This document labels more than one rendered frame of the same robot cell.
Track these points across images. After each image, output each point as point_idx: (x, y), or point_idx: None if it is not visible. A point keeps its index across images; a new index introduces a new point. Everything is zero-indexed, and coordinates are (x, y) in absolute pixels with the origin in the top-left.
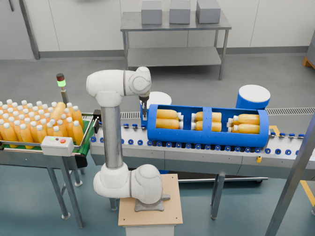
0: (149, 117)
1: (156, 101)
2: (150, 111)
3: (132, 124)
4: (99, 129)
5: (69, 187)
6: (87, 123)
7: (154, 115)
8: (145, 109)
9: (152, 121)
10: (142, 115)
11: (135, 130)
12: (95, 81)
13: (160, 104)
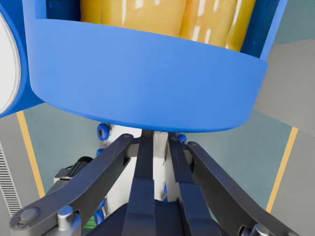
0: (240, 118)
1: None
2: (200, 117)
3: (103, 140)
4: (112, 208)
5: None
6: (88, 226)
7: (243, 70)
8: (188, 170)
9: (257, 90)
10: (36, 104)
11: (116, 126)
12: None
13: (37, 0)
